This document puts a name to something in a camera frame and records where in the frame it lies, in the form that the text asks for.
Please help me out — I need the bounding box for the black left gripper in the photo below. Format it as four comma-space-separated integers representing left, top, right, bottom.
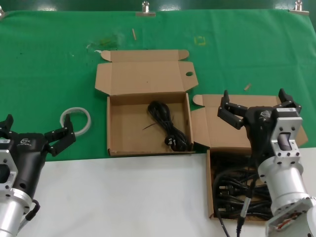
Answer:
0, 114, 77, 199

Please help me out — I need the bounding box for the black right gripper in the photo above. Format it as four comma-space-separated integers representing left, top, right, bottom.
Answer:
217, 88, 302, 168

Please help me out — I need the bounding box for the open brown cardboard box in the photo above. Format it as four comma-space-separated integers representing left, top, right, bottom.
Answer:
191, 94, 309, 219
94, 49, 199, 157

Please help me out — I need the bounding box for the clear tape roll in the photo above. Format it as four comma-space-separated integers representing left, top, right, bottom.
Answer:
60, 106, 92, 136

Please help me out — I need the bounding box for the green table cloth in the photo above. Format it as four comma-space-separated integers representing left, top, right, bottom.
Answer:
0, 9, 316, 163

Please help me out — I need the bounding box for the metal binder clip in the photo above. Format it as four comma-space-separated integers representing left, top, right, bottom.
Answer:
289, 0, 310, 15
135, 1, 157, 17

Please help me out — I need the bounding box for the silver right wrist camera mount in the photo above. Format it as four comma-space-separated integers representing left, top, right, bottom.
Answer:
270, 107, 303, 161

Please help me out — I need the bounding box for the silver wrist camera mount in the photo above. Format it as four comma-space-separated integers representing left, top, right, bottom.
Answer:
0, 142, 19, 198
270, 107, 303, 161

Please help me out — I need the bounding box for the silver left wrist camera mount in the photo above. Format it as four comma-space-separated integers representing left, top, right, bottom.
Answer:
0, 142, 19, 198

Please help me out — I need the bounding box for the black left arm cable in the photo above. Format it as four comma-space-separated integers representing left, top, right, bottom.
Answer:
24, 198, 40, 222

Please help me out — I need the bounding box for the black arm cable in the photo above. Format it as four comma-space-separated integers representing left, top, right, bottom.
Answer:
24, 198, 40, 222
213, 169, 259, 237

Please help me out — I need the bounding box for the cable with metal plug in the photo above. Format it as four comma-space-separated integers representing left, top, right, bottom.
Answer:
237, 177, 256, 237

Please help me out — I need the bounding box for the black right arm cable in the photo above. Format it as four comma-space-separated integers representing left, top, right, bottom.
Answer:
213, 169, 259, 237

